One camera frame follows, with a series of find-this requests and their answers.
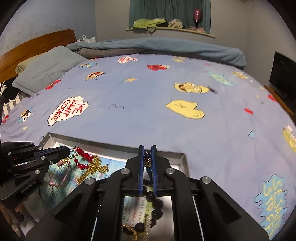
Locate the blue beaded bracelet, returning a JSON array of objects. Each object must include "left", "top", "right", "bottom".
[{"left": 143, "top": 150, "right": 154, "bottom": 180}]

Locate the red bead gold necklace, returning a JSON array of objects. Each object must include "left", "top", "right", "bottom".
[{"left": 69, "top": 146, "right": 110, "bottom": 185}]

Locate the white pearl bracelet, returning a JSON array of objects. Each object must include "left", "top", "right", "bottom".
[{"left": 144, "top": 213, "right": 153, "bottom": 241}]

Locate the grey shallow tray box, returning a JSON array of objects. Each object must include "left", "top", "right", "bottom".
[{"left": 26, "top": 134, "right": 189, "bottom": 240}]

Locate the striped black white pillow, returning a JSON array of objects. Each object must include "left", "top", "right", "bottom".
[{"left": 1, "top": 77, "right": 30, "bottom": 121}]

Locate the cartoon print blue bedsheet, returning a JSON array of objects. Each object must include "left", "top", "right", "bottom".
[{"left": 1, "top": 54, "right": 295, "bottom": 238}]

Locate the grey blue pillow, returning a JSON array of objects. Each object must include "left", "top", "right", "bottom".
[{"left": 12, "top": 46, "right": 86, "bottom": 96}]

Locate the yellow green pillow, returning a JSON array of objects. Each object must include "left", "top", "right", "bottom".
[{"left": 15, "top": 54, "right": 42, "bottom": 75}]

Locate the wooden headboard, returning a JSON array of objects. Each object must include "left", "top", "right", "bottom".
[{"left": 0, "top": 29, "right": 76, "bottom": 82}]

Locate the white plastic bag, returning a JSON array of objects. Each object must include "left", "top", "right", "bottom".
[{"left": 82, "top": 35, "right": 96, "bottom": 43}]

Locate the teal folded blanket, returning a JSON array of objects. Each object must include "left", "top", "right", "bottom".
[{"left": 67, "top": 37, "right": 246, "bottom": 69}]

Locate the wooden tv stand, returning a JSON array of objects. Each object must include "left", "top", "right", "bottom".
[{"left": 264, "top": 85, "right": 295, "bottom": 122}]

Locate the wooden window sill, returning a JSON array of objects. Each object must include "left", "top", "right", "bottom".
[{"left": 125, "top": 27, "right": 216, "bottom": 39}]

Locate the pink item on sill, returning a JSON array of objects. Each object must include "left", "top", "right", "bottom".
[{"left": 188, "top": 26, "right": 205, "bottom": 33}]

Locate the green cloth on sill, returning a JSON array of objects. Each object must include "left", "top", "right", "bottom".
[{"left": 133, "top": 18, "right": 166, "bottom": 29}]

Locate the beige cloth on sill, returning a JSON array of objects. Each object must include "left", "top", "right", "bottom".
[{"left": 168, "top": 19, "right": 183, "bottom": 29}]

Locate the black television screen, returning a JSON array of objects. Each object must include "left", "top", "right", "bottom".
[{"left": 269, "top": 52, "right": 295, "bottom": 102}]

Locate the pink balloon on stick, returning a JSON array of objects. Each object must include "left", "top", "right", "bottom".
[{"left": 193, "top": 8, "right": 203, "bottom": 28}]

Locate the teal window curtain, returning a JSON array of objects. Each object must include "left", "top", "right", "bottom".
[{"left": 129, "top": 1, "right": 211, "bottom": 34}]

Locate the pink cord bracelet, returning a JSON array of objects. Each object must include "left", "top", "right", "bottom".
[{"left": 45, "top": 158, "right": 72, "bottom": 189}]

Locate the thin green cord bracelet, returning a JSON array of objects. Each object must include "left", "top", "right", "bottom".
[{"left": 38, "top": 185, "right": 56, "bottom": 205}]

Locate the black bead bracelet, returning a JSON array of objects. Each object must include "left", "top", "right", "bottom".
[{"left": 122, "top": 185, "right": 165, "bottom": 235}]

